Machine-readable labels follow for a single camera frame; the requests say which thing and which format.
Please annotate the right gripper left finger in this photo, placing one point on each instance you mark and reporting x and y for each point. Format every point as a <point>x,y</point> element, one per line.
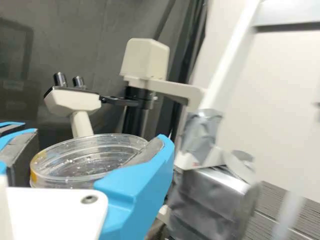
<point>22,150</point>

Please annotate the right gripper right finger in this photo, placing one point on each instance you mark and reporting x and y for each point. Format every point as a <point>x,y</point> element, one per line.
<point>140,195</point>

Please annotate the petri dish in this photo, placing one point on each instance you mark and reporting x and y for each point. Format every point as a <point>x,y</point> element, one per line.
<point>75,160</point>

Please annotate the white pipette stand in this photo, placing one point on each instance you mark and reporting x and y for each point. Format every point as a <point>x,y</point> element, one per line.
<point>212,197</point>

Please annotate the cream microscope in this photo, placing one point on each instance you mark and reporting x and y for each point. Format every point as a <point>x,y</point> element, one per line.
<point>145,60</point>

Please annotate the black platform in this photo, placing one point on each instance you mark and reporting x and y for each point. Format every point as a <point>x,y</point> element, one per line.
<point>312,212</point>

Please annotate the white incubator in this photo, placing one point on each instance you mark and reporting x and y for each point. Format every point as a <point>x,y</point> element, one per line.
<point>287,100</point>

